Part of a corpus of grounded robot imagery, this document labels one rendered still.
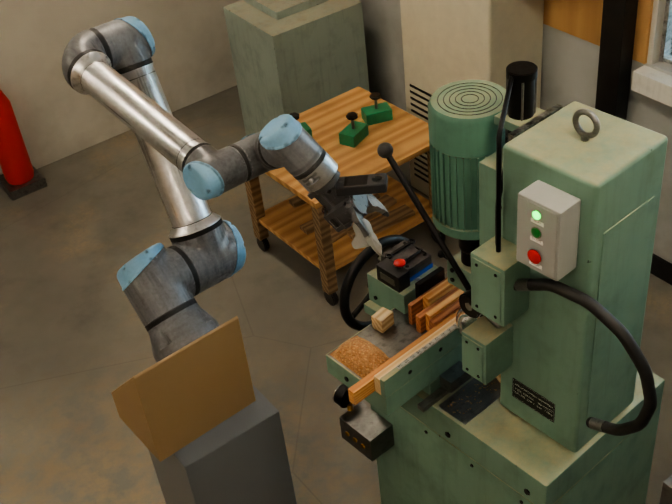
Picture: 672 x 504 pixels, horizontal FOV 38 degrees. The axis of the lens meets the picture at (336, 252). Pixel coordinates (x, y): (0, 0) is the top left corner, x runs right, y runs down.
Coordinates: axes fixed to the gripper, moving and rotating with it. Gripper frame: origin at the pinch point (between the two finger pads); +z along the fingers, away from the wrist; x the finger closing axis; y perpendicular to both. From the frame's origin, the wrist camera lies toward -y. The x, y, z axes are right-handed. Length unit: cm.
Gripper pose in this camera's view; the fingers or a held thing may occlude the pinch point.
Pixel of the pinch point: (387, 234)
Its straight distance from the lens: 223.4
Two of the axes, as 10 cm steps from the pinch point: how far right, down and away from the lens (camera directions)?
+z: 6.5, 6.5, 4.0
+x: -1.5, 6.2, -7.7
